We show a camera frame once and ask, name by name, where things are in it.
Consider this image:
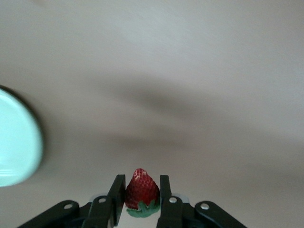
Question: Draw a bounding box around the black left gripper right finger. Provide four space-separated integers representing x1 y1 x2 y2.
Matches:
156 175 247 228

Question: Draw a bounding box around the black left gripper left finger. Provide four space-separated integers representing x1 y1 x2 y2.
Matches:
19 175 126 228

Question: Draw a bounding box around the red toy strawberry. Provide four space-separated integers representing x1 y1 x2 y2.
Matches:
125 168 161 219

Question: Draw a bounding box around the pale green round plate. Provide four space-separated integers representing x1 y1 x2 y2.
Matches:
0 85 44 188

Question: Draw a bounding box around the brown table cover sheet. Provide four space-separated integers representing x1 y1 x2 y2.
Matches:
0 0 304 228

